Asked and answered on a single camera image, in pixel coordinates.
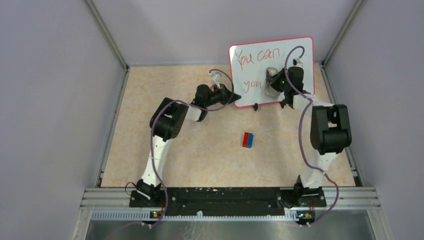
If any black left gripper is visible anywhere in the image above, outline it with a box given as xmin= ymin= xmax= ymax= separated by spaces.
xmin=203 ymin=83 xmax=240 ymax=108

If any pink framed whiteboard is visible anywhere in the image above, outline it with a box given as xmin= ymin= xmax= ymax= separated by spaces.
xmin=228 ymin=36 xmax=315 ymax=108

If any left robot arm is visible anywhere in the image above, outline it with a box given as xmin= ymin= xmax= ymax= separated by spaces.
xmin=130 ymin=83 xmax=242 ymax=207

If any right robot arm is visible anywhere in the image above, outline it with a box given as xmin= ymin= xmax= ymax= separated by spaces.
xmin=265 ymin=66 xmax=352 ymax=208

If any red and blue block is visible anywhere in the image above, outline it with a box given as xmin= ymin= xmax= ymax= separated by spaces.
xmin=242 ymin=132 xmax=254 ymax=149

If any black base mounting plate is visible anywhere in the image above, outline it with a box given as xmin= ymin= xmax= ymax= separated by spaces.
xmin=129 ymin=187 xmax=327 ymax=217

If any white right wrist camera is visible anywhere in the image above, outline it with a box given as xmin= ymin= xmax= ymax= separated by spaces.
xmin=292 ymin=57 xmax=304 ymax=68

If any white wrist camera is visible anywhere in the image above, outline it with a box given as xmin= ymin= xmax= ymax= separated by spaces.
xmin=292 ymin=57 xmax=304 ymax=68
xmin=208 ymin=72 xmax=222 ymax=85

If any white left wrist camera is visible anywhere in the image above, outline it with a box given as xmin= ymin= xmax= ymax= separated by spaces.
xmin=208 ymin=72 xmax=222 ymax=85

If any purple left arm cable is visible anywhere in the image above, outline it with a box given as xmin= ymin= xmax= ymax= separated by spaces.
xmin=149 ymin=68 xmax=235 ymax=229

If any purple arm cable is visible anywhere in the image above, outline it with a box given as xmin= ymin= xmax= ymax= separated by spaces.
xmin=284 ymin=45 xmax=339 ymax=228
xmin=149 ymin=68 xmax=235 ymax=229

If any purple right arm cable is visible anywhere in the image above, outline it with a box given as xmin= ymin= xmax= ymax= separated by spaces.
xmin=284 ymin=45 xmax=339 ymax=228

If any white toothed cable rail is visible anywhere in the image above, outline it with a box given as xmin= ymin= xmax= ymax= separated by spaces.
xmin=90 ymin=210 xmax=299 ymax=222

